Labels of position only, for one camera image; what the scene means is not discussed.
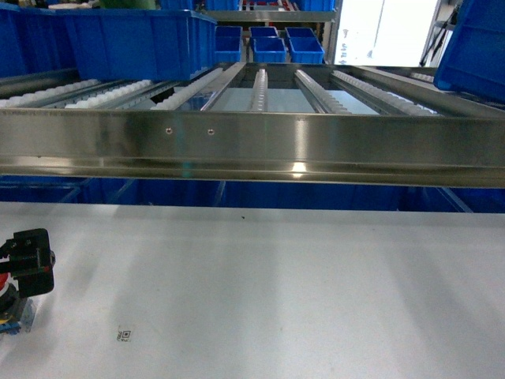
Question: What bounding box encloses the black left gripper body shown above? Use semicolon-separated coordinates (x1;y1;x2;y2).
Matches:
1;228;56;298

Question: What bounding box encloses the red mushroom push button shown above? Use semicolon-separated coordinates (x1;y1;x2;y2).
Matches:
1;273;36;337

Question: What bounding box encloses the stainless steel roller shelf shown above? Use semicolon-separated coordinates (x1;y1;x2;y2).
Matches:
1;63;504;188

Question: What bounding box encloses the QR code sticker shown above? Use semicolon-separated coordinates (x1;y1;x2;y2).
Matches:
116;324;134;343

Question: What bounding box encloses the far left blue bin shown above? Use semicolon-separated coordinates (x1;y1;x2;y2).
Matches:
1;3;76;78

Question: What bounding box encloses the large blue bin upper-left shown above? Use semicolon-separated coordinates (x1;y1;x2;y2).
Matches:
58;9;217;81

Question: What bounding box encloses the small blue bin background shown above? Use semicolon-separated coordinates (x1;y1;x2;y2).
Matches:
249;26;286;63
215;25;242;62
285;27;324;65

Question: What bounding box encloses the blue bin upper-right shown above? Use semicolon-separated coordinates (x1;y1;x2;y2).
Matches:
433;0;504;103

